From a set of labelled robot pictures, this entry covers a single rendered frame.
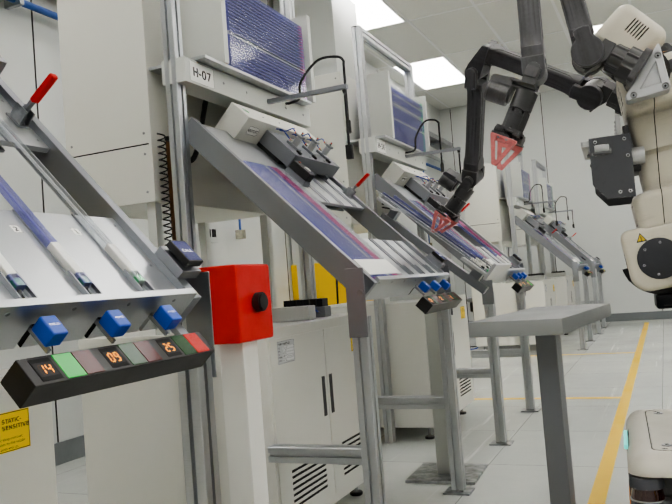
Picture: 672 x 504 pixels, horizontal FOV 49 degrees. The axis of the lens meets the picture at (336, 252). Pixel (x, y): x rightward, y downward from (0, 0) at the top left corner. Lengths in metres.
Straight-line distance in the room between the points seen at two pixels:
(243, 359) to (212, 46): 1.05
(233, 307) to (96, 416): 0.94
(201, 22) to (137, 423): 1.18
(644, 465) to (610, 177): 0.70
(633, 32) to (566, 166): 7.88
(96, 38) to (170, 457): 1.24
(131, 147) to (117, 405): 0.75
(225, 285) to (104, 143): 0.92
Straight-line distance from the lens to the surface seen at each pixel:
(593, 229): 9.84
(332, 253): 1.88
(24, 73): 3.81
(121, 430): 2.30
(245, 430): 1.57
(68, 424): 3.79
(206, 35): 2.29
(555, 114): 10.06
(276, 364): 2.02
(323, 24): 5.85
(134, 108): 2.26
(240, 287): 1.51
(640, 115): 2.08
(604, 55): 1.95
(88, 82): 2.38
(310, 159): 2.40
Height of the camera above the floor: 0.72
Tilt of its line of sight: 3 degrees up
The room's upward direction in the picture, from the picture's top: 5 degrees counter-clockwise
